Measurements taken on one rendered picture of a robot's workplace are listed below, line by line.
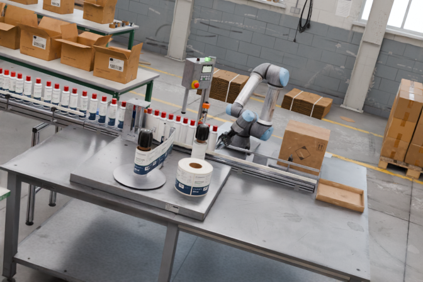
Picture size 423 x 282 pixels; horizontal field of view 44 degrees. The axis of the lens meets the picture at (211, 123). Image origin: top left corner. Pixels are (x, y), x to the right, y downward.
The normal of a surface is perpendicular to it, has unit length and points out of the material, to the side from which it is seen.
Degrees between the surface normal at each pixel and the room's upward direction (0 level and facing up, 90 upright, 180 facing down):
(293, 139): 90
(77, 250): 0
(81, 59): 90
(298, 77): 90
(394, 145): 88
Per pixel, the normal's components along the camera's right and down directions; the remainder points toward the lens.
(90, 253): 0.18, -0.92
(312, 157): -0.27, 0.29
